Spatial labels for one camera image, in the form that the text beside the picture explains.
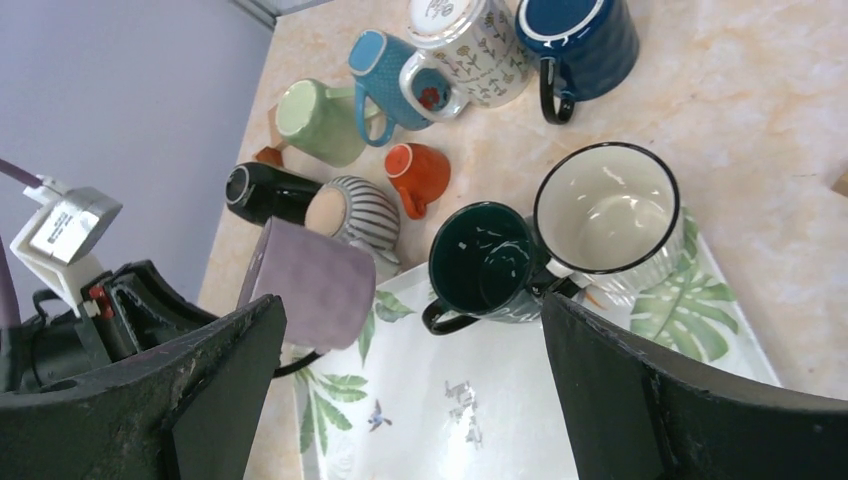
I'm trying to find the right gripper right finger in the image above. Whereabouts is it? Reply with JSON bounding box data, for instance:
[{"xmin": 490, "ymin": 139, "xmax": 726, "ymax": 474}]
[{"xmin": 542, "ymin": 293, "xmax": 847, "ymax": 479}]

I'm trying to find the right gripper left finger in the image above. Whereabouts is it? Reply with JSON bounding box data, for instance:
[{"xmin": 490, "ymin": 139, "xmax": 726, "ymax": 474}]
[{"xmin": 1, "ymin": 295, "xmax": 286, "ymax": 479}]

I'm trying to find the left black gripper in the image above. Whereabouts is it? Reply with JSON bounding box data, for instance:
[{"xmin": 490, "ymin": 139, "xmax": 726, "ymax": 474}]
[{"xmin": 1, "ymin": 260, "xmax": 217, "ymax": 393}]

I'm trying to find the lilac purple mug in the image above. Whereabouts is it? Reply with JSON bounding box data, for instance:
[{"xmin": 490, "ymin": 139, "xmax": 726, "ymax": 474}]
[{"xmin": 237, "ymin": 217, "xmax": 376, "ymax": 378}]

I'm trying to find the white black-rimmed mug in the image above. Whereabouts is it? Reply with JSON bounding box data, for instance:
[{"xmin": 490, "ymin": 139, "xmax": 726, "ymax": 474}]
[{"xmin": 533, "ymin": 142, "xmax": 685, "ymax": 307}]

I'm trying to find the dark green mug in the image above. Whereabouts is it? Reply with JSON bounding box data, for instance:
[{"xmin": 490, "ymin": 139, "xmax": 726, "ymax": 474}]
[{"xmin": 422, "ymin": 201, "xmax": 551, "ymax": 336}]

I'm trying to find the black mug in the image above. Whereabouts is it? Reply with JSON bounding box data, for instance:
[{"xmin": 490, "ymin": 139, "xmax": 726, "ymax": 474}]
[{"xmin": 225, "ymin": 161, "xmax": 323, "ymax": 226}]

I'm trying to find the grey striped mug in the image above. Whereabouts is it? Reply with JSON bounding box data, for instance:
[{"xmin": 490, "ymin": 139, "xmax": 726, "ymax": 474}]
[{"xmin": 304, "ymin": 175, "xmax": 401, "ymax": 279}]

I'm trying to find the light green mug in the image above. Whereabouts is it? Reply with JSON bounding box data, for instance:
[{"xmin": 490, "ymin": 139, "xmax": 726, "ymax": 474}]
[{"xmin": 273, "ymin": 78, "xmax": 366, "ymax": 168}]

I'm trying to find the orange red mug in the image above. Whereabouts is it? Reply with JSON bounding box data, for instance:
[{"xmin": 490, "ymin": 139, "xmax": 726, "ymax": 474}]
[{"xmin": 384, "ymin": 143, "xmax": 451, "ymax": 220}]

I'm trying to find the light blue mug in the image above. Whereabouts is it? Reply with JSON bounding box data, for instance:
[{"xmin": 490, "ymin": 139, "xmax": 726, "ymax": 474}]
[{"xmin": 348, "ymin": 29, "xmax": 433, "ymax": 147}]

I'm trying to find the navy blue mug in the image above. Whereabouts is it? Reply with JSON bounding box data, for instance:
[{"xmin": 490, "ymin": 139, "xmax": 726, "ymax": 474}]
[{"xmin": 515, "ymin": 0, "xmax": 640, "ymax": 125}]

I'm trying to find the white floral mug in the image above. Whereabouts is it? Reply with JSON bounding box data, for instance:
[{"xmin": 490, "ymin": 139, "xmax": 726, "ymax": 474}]
[{"xmin": 399, "ymin": 0, "xmax": 533, "ymax": 122}]

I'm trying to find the floral leaf pattern tray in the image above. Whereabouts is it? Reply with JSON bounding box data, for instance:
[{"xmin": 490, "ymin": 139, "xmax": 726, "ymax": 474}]
[{"xmin": 296, "ymin": 214, "xmax": 778, "ymax": 479}]

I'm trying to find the reddish brown wooden block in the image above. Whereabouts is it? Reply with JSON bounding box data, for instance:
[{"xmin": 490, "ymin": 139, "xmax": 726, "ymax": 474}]
[{"xmin": 253, "ymin": 146, "xmax": 284, "ymax": 169}]

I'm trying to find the tan wooden block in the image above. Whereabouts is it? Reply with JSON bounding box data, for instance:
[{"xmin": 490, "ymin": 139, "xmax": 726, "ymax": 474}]
[{"xmin": 267, "ymin": 105, "xmax": 283, "ymax": 148}]

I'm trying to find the wooden block near mugs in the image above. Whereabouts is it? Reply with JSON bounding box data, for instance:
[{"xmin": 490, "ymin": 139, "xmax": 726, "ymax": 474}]
[{"xmin": 831, "ymin": 172, "xmax": 848, "ymax": 198}]

